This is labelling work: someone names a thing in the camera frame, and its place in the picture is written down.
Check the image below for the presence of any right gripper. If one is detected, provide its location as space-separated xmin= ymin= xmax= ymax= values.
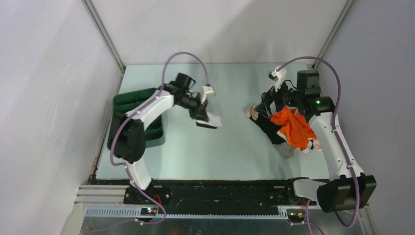
xmin=254 ymin=76 xmax=303 ymax=118

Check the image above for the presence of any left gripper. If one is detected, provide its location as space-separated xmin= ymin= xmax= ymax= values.
xmin=176 ymin=92 xmax=208 ymax=122

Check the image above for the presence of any white underwear black trim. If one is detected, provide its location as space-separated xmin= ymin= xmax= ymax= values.
xmin=196 ymin=112 xmax=222 ymax=129

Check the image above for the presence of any orange underwear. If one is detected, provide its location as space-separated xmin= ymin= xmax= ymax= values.
xmin=270 ymin=106 xmax=318 ymax=153

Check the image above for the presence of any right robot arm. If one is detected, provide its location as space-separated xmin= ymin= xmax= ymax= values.
xmin=255 ymin=67 xmax=377 ymax=212

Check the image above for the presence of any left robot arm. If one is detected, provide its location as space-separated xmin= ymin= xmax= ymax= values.
xmin=107 ymin=73 xmax=215 ymax=204

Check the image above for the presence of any black underwear beige waistband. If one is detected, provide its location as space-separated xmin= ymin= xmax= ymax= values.
xmin=245 ymin=105 xmax=286 ymax=145

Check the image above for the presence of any grey underwear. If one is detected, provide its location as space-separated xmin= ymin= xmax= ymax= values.
xmin=273 ymin=142 xmax=295 ymax=159

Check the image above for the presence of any green divided tray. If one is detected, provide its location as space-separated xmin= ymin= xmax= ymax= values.
xmin=112 ymin=87 xmax=166 ymax=150

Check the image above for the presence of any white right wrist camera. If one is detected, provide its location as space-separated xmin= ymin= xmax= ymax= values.
xmin=268 ymin=66 xmax=287 ymax=92

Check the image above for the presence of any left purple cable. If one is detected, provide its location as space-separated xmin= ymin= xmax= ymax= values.
xmin=97 ymin=51 xmax=211 ymax=232

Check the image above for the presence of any purple cable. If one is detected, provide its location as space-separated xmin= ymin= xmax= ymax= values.
xmin=97 ymin=51 xmax=211 ymax=232
xmin=277 ymin=56 xmax=361 ymax=235

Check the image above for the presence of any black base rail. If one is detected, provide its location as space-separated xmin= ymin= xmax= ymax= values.
xmin=123 ymin=179 xmax=317 ymax=216

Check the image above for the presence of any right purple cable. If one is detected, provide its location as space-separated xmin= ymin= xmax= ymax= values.
xmin=277 ymin=56 xmax=361 ymax=235

